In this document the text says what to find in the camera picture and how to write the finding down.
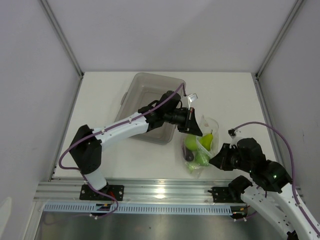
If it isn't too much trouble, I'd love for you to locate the clear dotted zip bag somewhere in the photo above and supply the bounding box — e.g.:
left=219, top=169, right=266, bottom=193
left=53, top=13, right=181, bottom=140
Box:
left=180, top=115, right=219, bottom=179

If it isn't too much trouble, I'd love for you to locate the green custard apple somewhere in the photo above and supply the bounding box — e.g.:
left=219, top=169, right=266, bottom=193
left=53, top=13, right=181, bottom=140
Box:
left=194, top=151, right=210, bottom=167

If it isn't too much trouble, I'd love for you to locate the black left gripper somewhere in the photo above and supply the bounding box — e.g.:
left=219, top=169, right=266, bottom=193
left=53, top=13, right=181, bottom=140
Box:
left=164, top=107, right=203, bottom=137

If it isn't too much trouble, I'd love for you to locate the right aluminium frame post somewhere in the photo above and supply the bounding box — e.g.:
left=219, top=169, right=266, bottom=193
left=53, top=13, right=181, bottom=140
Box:
left=255, top=0, right=307, bottom=80

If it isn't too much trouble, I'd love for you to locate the purple eggplant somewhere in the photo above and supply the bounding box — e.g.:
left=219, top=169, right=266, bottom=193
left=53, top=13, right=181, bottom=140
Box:
left=182, top=147, right=194, bottom=162

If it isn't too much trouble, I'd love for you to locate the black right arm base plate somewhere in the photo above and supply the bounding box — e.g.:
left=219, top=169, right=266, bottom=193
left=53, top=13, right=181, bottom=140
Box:
left=207, top=186, right=243, bottom=204

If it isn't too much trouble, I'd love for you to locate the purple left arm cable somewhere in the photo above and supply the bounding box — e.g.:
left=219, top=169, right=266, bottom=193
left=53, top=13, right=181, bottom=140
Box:
left=58, top=82, right=188, bottom=220

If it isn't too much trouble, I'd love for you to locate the aluminium mounting rail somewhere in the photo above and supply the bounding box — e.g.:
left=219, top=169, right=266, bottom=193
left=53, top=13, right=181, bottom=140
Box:
left=33, top=178, right=231, bottom=205

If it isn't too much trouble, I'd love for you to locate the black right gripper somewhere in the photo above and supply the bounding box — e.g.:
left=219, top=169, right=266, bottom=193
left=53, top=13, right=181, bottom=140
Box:
left=209, top=142, right=253, bottom=173

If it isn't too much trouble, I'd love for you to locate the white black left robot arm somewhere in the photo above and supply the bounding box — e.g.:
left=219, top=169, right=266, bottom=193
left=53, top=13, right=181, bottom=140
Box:
left=68, top=91, right=203, bottom=200

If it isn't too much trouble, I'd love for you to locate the aluminium frame post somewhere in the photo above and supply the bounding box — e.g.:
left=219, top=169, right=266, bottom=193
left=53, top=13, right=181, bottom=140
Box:
left=255, top=0, right=307, bottom=80
left=38, top=0, right=84, bottom=79

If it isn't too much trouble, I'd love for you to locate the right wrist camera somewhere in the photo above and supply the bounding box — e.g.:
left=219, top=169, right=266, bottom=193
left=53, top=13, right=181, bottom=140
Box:
left=228, top=128, right=242, bottom=147

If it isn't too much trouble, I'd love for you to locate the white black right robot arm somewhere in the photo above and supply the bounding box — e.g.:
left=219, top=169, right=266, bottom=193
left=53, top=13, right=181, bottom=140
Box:
left=209, top=136, right=320, bottom=240

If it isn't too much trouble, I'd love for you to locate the left aluminium frame post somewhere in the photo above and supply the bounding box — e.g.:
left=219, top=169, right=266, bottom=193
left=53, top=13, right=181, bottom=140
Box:
left=38, top=0, right=84, bottom=79

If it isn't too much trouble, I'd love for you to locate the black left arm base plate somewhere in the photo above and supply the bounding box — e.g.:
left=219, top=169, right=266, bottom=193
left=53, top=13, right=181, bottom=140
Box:
left=79, top=184, right=125, bottom=201

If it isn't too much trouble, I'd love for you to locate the grey plastic food bin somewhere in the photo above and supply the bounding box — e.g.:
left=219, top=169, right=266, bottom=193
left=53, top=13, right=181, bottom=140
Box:
left=113, top=72, right=187, bottom=146

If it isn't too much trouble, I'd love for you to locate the white slotted cable duct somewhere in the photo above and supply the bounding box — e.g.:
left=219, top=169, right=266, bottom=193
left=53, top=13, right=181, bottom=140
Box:
left=43, top=202, right=233, bottom=216

